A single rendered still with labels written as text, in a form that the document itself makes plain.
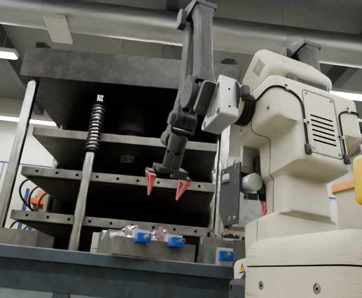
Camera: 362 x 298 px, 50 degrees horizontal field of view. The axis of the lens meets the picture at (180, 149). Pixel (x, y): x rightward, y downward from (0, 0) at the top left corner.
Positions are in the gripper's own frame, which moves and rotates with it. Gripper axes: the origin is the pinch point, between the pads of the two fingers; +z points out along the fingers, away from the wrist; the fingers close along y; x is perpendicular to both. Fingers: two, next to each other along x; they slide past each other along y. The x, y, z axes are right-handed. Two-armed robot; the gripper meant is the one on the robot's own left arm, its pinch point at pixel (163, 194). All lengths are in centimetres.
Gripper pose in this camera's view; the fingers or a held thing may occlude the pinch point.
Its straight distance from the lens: 126.4
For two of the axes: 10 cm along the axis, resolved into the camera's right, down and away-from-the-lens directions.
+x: 3.1, 1.8, -9.3
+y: -9.1, -2.1, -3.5
